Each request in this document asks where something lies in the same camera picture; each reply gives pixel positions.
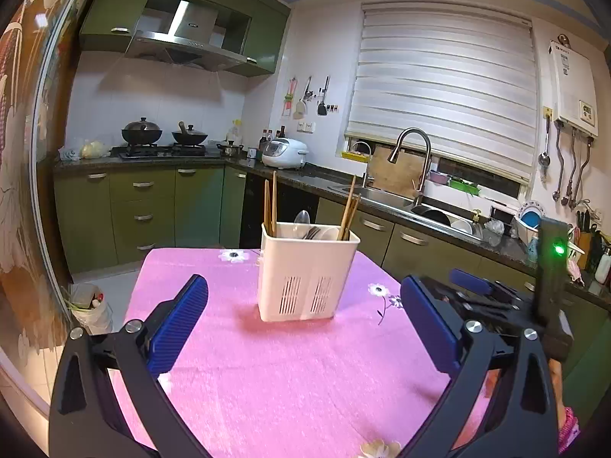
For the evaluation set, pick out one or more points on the green lower base cabinets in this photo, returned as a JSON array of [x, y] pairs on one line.
[[114, 219]]

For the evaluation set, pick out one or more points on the white zebra window blind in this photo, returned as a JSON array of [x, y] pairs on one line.
[[464, 75]]

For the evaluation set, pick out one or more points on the white rice cooker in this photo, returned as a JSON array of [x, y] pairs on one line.
[[284, 153]]

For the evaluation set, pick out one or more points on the pink floral tablecloth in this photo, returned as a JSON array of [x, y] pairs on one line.
[[330, 388]]

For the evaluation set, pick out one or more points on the black wok with lid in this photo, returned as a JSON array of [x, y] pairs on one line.
[[142, 132]]

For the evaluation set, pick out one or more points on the wooden cutting board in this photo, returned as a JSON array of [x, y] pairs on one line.
[[393, 178]]

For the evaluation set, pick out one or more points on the black gas stove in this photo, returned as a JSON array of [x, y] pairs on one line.
[[153, 151]]

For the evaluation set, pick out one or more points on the white wall water heater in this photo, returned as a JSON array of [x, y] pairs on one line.
[[574, 99]]

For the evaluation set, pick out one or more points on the hanging metal ladle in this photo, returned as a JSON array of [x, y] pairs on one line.
[[544, 158]]

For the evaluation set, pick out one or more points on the white garbage bag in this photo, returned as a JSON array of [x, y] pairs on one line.
[[90, 308]]

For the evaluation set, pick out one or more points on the wooden chopstick in holder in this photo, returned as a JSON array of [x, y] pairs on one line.
[[267, 208], [353, 208], [347, 209]]

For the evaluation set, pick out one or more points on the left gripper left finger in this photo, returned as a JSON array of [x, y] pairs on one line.
[[171, 323]]

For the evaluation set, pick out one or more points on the black pot with lid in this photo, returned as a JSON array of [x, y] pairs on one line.
[[187, 135]]

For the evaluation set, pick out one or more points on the floral glass sliding door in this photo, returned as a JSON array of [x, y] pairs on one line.
[[39, 57]]

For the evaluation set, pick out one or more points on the brown wooden chopstick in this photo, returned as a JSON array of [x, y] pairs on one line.
[[273, 208]]

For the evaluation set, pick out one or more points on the green upper wall cabinets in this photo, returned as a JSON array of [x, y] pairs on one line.
[[110, 24]]

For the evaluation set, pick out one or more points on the dark granite countertop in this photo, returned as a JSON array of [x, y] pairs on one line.
[[502, 262]]

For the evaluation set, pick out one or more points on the stainless steel sink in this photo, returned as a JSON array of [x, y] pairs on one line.
[[424, 213]]

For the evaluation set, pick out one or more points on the steel range hood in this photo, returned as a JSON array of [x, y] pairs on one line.
[[190, 33]]

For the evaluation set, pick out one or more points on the metal spoon in holder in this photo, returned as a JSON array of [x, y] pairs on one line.
[[302, 224]]

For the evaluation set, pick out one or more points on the steel gooseneck kitchen faucet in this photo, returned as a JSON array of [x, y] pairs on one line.
[[419, 182]]

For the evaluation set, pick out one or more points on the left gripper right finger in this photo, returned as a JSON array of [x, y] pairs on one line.
[[436, 324]]

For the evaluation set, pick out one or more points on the white plastic utensil holder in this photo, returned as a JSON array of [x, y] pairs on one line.
[[303, 269]]

